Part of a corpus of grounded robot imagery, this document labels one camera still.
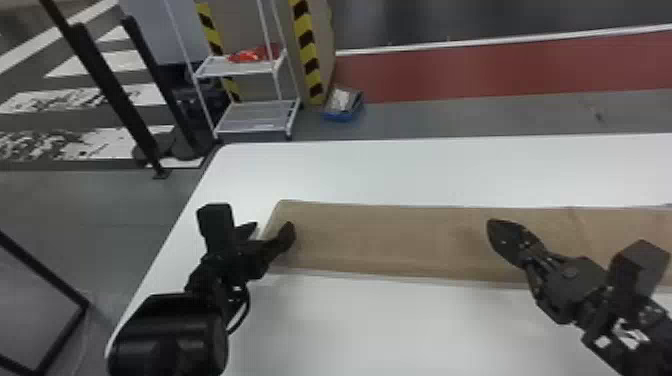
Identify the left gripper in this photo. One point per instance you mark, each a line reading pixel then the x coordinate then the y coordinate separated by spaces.
pixel 241 260

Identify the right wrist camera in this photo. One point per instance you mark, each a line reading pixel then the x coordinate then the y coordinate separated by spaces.
pixel 638 268

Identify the blue tray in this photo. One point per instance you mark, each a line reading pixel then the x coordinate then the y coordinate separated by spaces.
pixel 342 105

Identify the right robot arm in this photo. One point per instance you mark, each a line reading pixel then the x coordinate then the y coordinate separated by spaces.
pixel 635 341

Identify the beige towel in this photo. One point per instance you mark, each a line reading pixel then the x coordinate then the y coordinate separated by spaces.
pixel 409 241

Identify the yellow black striped post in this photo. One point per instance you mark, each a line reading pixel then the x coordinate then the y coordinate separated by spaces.
pixel 214 36
pixel 308 52

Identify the red snack packet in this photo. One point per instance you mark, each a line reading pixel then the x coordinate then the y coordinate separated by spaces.
pixel 251 54

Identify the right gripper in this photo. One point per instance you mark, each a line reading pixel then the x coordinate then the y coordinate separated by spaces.
pixel 569 288

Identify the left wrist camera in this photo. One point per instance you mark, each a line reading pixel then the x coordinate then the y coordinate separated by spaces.
pixel 215 223

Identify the white shelf trolley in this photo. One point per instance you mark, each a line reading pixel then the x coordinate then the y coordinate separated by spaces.
pixel 257 118

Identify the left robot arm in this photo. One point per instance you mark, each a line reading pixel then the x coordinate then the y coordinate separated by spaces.
pixel 168 336

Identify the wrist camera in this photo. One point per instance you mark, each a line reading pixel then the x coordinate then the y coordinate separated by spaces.
pixel 215 223
pixel 638 268

